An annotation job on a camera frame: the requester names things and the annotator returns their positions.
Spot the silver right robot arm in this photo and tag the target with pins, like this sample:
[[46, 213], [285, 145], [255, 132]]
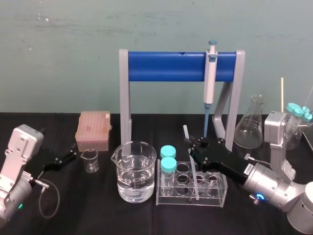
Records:
[[274, 186]]

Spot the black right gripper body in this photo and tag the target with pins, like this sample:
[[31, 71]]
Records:
[[225, 161]]

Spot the clear beaker holding tubes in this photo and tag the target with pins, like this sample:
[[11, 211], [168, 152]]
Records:
[[293, 137]]

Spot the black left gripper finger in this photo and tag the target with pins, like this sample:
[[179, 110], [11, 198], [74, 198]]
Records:
[[71, 151], [66, 162]]

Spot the clear tube with teal cap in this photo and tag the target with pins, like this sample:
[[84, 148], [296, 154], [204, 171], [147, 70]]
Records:
[[168, 151], [305, 109], [293, 107], [168, 169], [308, 117]]

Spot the black table cloth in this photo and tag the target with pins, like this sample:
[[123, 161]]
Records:
[[93, 215]]

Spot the large glass beaker with water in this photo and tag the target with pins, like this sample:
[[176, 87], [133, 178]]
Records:
[[134, 176]]

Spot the clear glass stirring rod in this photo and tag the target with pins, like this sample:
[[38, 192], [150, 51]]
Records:
[[193, 169]]

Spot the glass conical flask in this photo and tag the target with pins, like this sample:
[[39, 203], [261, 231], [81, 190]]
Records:
[[249, 132]]

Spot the clear acrylic tube rack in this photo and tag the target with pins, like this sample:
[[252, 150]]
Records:
[[210, 195]]

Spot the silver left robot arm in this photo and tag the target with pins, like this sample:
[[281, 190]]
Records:
[[17, 156]]

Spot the thin cream stick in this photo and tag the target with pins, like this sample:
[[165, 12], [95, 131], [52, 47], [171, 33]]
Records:
[[282, 95]]

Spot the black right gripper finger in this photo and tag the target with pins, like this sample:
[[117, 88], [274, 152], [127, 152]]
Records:
[[205, 143], [198, 155]]

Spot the blue and grey pipette stand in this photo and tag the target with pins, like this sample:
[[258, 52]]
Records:
[[166, 66]]

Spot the white and blue pipette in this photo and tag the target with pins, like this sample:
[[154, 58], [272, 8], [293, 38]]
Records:
[[210, 80]]

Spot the pink pipette tip box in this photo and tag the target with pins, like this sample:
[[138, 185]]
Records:
[[93, 129]]

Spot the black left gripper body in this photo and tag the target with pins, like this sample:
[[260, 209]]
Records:
[[45, 160]]

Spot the small glass beaker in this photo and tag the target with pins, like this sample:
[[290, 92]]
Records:
[[90, 161]]

